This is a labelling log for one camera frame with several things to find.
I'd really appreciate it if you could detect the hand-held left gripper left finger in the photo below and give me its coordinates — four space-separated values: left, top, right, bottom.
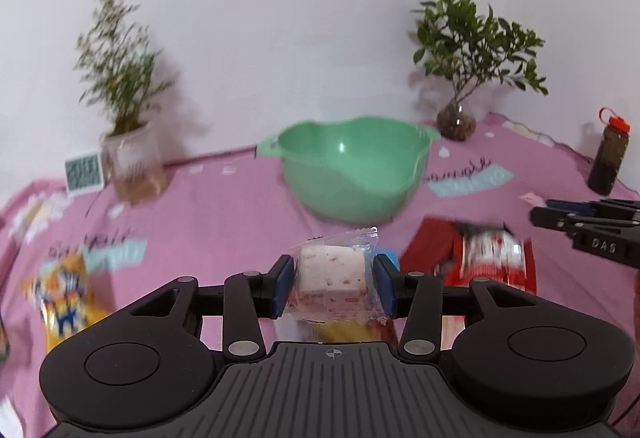
129 254 295 364

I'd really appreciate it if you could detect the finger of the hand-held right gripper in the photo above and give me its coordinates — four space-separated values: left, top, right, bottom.
531 208 640 269
547 199 640 215

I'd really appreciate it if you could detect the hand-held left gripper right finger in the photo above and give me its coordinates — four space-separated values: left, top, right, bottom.
372 254 538 364

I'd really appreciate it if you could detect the nougat snack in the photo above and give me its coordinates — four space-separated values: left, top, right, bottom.
284 227 388 326

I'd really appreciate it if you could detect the green plastic bowl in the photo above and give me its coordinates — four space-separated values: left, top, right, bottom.
256 115 441 225

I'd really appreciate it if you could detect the dark red snack packet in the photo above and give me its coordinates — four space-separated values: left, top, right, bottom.
400 217 461 279

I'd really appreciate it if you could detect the small yellow snack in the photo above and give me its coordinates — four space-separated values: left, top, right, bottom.
320 322 368 344

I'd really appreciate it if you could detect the brown bottle with red cap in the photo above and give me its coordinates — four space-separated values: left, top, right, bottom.
587 107 632 196

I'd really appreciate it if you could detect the pink printed tablecloth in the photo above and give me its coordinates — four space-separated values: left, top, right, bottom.
0 110 640 438

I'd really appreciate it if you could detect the red and white snack packet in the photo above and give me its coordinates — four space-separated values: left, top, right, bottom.
452 220 526 281

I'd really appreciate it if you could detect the leafy plant in glass vase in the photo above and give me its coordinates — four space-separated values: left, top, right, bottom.
411 0 549 142

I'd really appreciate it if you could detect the feathery plant in glass jar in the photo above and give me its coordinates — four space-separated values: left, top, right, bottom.
74 0 173 204

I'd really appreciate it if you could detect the yellow printed snack packet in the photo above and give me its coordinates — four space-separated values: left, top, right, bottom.
22 253 113 354

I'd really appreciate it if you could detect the white digital clock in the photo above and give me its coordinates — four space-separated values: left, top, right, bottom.
65 150 106 196

